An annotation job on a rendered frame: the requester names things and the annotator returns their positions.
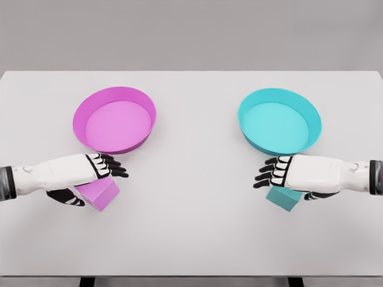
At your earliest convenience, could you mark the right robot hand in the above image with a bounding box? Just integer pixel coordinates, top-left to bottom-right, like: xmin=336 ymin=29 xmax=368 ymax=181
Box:
xmin=253 ymin=154 xmax=342 ymax=201

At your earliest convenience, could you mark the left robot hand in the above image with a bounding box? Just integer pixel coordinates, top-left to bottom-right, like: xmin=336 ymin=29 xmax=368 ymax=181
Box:
xmin=41 ymin=152 xmax=129 ymax=207

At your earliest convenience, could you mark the pink block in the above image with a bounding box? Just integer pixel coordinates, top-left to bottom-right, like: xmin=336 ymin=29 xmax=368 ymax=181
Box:
xmin=74 ymin=178 xmax=120 ymax=212

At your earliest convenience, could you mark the cyan round plate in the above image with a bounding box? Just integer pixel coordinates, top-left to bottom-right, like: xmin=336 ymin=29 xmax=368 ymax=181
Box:
xmin=238 ymin=87 xmax=323 ymax=156

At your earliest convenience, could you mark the teal block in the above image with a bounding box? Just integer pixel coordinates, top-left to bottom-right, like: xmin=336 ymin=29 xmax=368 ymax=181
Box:
xmin=265 ymin=186 xmax=303 ymax=213

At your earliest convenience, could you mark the pink round plate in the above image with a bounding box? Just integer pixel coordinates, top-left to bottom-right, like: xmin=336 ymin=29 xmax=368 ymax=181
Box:
xmin=72 ymin=86 xmax=157 ymax=155

